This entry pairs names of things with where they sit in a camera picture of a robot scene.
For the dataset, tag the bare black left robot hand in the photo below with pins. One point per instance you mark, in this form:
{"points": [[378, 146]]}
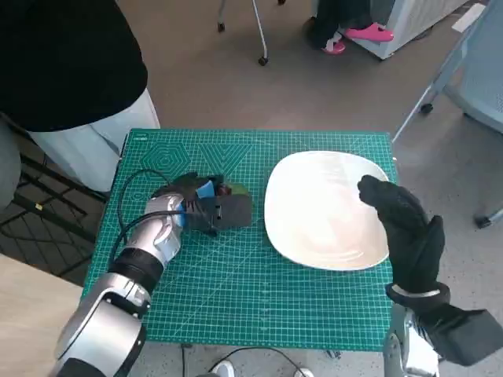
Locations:
{"points": [[192, 184]]}

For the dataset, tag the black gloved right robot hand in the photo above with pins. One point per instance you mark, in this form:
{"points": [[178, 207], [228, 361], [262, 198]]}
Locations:
{"points": [[408, 235]]}

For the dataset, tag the red toy grape bunch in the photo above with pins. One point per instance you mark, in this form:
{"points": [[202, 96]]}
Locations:
{"points": [[239, 191]]}

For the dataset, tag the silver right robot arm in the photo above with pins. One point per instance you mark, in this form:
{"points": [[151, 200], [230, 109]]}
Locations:
{"points": [[408, 353]]}

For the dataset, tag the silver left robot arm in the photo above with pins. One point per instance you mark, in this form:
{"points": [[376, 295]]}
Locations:
{"points": [[98, 322]]}

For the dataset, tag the white rounded square plate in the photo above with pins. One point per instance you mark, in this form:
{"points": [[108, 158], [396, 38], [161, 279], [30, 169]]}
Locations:
{"points": [[322, 212]]}

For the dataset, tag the green cutting mat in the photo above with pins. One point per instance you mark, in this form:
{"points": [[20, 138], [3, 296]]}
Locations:
{"points": [[243, 282]]}

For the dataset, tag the white rounded foot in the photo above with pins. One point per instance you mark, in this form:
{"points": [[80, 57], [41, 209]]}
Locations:
{"points": [[223, 370], [303, 372]]}

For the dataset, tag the standing person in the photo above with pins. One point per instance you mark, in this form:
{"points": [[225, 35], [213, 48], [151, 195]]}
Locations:
{"points": [[59, 59]]}

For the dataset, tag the light wooden table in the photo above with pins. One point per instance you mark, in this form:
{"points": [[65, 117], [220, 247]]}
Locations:
{"points": [[27, 314]]}

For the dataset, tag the white ribbed cabinet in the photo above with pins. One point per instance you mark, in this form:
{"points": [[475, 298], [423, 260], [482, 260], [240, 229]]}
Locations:
{"points": [[412, 23]]}

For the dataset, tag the seated person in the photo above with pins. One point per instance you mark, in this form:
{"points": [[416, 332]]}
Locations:
{"points": [[330, 19]]}

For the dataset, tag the small white block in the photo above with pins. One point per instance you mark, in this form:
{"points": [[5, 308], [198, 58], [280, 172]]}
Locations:
{"points": [[464, 23]]}

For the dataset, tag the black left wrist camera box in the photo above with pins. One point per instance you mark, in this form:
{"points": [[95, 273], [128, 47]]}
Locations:
{"points": [[232, 212]]}

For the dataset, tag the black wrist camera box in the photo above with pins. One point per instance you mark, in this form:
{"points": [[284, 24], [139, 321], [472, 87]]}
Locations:
{"points": [[232, 212], [467, 337]]}

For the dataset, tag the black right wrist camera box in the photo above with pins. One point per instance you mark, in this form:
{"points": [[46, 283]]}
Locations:
{"points": [[467, 337]]}

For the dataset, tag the grey wheeled chair frame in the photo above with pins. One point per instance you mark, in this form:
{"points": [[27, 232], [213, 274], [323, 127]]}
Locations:
{"points": [[260, 35]]}

